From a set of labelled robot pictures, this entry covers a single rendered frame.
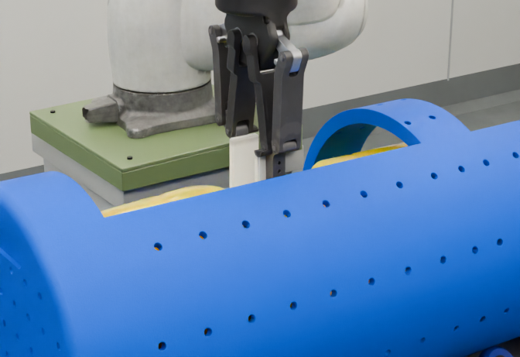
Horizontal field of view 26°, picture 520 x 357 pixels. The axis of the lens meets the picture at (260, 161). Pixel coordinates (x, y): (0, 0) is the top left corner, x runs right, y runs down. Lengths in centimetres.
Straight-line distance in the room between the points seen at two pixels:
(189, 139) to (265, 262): 73
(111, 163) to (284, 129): 62
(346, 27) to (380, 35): 322
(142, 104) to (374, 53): 329
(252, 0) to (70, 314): 32
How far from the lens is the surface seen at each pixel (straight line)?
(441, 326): 110
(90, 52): 417
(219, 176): 168
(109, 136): 170
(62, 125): 176
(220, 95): 108
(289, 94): 100
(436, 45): 519
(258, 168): 104
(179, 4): 167
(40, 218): 92
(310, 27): 171
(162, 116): 171
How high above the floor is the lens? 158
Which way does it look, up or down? 20 degrees down
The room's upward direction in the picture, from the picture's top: straight up
